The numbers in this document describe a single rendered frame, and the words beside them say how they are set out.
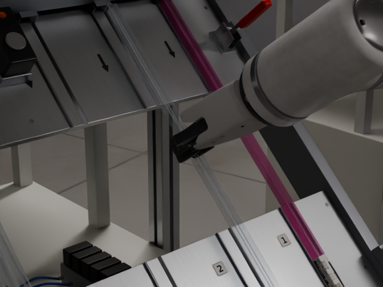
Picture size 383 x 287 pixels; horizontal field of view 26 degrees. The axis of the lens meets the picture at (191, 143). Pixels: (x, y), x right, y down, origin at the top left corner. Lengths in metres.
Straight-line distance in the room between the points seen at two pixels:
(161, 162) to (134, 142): 2.43
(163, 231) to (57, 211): 0.26
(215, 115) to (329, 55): 0.17
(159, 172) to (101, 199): 0.16
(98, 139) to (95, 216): 0.15
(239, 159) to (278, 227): 2.58
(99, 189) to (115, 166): 2.04
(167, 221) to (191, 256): 0.50
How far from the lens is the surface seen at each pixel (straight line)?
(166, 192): 1.43
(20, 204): 1.67
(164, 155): 1.40
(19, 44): 0.95
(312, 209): 1.10
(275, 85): 0.82
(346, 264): 1.09
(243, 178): 3.42
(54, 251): 1.48
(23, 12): 1.03
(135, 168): 3.53
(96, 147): 1.49
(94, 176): 1.51
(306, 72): 0.79
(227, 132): 0.88
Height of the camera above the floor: 1.28
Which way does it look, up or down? 20 degrees down
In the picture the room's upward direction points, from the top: straight up
